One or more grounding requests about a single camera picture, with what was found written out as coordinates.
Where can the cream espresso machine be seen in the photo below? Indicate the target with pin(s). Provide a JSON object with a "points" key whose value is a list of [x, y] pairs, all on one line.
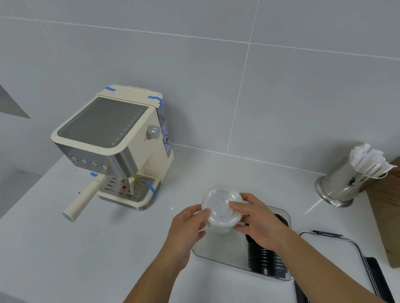
{"points": [[140, 159]]}

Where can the container lid with black clips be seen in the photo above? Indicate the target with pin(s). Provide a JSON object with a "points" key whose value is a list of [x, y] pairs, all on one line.
{"points": [[333, 269]]}

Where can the black lid stack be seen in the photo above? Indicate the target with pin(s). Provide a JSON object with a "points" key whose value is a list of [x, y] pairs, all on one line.
{"points": [[264, 261], [281, 220]]}

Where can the steel straw holder cup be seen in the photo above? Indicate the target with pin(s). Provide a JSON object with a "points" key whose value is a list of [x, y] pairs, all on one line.
{"points": [[342, 182]]}

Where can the person's left hand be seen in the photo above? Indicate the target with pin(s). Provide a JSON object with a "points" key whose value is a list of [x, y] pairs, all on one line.
{"points": [[186, 234]]}

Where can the person's right forearm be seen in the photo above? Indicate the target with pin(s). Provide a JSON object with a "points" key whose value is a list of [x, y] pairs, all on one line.
{"points": [[320, 274]]}

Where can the person's left forearm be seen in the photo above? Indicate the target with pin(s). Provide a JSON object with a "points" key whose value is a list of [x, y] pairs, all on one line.
{"points": [[153, 289]]}

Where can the bundle of white wrapped straws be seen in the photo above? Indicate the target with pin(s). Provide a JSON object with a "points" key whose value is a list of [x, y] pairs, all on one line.
{"points": [[367, 161]]}

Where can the person's right hand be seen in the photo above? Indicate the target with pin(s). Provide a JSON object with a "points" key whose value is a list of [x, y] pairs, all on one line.
{"points": [[267, 229]]}

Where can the black cardboard cup organizer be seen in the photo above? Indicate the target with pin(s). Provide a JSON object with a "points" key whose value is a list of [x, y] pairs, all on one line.
{"points": [[394, 213]]}

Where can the stack of clear lids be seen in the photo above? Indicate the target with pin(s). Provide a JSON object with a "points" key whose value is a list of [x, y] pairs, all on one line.
{"points": [[219, 202]]}

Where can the clear plastic container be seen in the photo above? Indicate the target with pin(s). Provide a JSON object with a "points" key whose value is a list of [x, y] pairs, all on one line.
{"points": [[222, 252]]}

